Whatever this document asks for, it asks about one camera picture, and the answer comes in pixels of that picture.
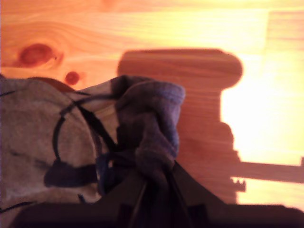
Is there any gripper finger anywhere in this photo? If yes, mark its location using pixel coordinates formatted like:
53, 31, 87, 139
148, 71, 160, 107
170, 161, 226, 228
100, 170, 146, 228

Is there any grey underwear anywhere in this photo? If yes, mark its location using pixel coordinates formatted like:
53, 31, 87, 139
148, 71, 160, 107
0, 75, 186, 228

